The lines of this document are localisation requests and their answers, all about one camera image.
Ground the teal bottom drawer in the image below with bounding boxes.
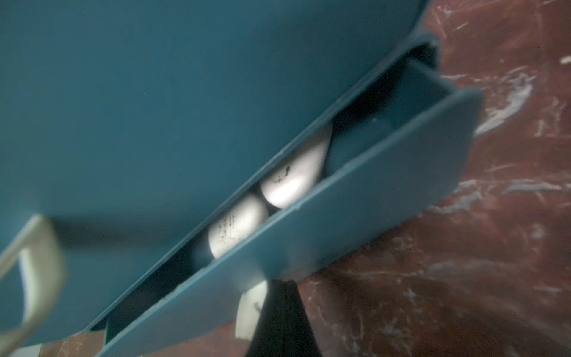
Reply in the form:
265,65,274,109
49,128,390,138
101,58,483,356

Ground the teal drawer cabinet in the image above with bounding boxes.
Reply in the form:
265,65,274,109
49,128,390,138
0,0,440,347

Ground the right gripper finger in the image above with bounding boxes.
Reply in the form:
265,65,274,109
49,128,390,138
246,281,321,357

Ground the white round case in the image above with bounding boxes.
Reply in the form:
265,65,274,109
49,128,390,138
208,193,269,259

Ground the white oval earphone case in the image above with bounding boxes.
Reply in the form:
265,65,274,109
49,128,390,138
260,123,332,208

